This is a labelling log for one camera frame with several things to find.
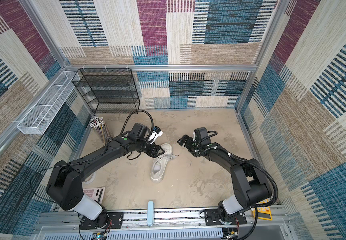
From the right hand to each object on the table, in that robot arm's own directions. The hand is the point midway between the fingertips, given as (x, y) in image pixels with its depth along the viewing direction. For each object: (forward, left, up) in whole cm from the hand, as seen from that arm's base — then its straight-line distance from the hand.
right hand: (182, 146), depth 89 cm
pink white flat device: (-23, +46, -6) cm, 52 cm away
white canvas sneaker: (-9, +13, -2) cm, 16 cm away
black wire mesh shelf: (+44, +51, +9) cm, 68 cm away
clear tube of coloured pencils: (+11, +48, +9) cm, 50 cm away
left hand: (-3, +12, +5) cm, 14 cm away
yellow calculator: (-34, -38, -8) cm, 52 cm away
